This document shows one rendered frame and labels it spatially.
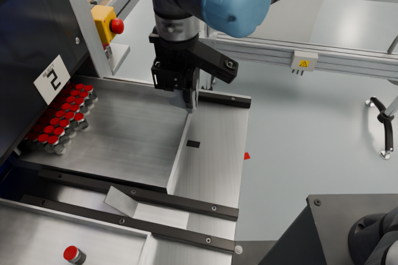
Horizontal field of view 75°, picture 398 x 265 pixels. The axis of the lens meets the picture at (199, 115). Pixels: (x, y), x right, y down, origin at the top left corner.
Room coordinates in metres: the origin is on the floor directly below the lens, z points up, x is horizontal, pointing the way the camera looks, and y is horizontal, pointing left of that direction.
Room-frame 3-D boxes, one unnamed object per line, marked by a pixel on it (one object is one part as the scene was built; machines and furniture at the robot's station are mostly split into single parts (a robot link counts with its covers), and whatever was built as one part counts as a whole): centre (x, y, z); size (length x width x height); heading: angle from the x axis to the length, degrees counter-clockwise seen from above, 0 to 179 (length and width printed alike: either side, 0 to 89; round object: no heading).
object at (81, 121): (0.37, 0.27, 0.91); 0.02 x 0.02 x 0.05
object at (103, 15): (0.64, 0.27, 0.99); 0.08 x 0.07 x 0.07; 78
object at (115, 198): (0.17, 0.09, 0.91); 0.14 x 0.03 x 0.06; 79
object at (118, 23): (0.63, 0.22, 0.99); 0.04 x 0.04 x 0.04; 78
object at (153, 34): (0.41, 0.04, 1.05); 0.09 x 0.08 x 0.12; 78
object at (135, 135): (0.37, 0.20, 0.90); 0.34 x 0.26 x 0.04; 79
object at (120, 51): (0.66, 0.30, 0.87); 0.14 x 0.13 x 0.02; 78
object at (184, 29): (0.41, 0.04, 1.14); 0.08 x 0.08 x 0.05
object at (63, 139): (0.39, 0.29, 0.91); 0.18 x 0.02 x 0.05; 169
